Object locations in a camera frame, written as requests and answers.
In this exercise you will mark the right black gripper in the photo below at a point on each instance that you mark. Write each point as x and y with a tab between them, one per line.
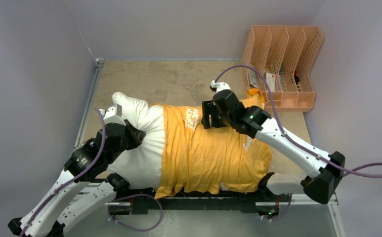
210	107

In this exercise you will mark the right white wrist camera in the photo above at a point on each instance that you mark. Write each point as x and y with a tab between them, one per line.
217	86

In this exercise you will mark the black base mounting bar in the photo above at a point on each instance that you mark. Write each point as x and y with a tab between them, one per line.
260	202

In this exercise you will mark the white paper packet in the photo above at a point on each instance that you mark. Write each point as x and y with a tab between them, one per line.
253	79

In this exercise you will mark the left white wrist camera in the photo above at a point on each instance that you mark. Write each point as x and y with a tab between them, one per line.
113	114

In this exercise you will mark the pink plastic file organizer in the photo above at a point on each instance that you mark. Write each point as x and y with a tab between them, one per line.
289	53

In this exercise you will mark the white label box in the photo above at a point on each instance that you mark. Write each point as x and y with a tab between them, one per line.
270	79

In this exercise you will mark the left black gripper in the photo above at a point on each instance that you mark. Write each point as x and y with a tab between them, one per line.
136	135

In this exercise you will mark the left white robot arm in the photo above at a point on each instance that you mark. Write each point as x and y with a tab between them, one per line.
56	213

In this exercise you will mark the orange cartoon pillowcase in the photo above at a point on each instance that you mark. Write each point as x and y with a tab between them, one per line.
195	159

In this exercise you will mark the white pillow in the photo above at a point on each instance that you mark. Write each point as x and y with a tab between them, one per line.
141	164

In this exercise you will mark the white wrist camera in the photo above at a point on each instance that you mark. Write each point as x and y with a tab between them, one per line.
217	86
113	114

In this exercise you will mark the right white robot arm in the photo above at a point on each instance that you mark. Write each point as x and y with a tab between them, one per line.
321	174

